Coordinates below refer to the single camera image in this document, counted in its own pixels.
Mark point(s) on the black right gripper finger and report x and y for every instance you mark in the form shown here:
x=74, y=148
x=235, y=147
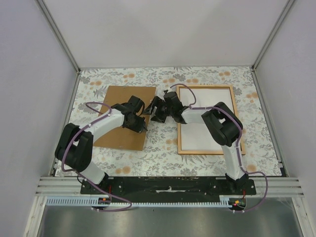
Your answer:
x=159, y=118
x=154, y=103

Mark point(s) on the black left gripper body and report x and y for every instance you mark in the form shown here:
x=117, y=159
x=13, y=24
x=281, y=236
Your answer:
x=137, y=125

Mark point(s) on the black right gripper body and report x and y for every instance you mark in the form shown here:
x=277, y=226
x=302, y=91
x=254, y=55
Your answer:
x=162, y=110

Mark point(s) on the wooden picture frame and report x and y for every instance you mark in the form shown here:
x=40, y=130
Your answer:
x=235, y=108

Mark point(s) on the brown cardboard backing board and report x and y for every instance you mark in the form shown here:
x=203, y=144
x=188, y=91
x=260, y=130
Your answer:
x=123, y=138

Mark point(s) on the building photo print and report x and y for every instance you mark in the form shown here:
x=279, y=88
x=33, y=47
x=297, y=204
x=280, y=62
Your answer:
x=197, y=138

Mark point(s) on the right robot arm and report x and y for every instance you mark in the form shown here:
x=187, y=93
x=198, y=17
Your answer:
x=224, y=127

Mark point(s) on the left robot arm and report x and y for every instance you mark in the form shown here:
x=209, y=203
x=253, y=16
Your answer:
x=75, y=145

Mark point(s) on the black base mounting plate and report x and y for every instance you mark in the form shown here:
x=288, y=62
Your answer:
x=203, y=188

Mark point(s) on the light blue cable duct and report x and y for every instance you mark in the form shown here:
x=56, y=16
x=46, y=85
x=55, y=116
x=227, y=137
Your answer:
x=105, y=202

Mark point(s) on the left aluminium corner post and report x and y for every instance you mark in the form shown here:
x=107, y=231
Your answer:
x=58, y=34

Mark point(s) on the aluminium corner post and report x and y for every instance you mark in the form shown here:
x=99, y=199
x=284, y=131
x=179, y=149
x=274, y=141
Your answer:
x=280, y=20
x=58, y=34

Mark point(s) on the aluminium rail frame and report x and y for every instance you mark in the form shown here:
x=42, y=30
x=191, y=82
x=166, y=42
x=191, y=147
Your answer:
x=279, y=209

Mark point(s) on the right aluminium corner post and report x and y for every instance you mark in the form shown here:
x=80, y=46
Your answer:
x=280, y=20

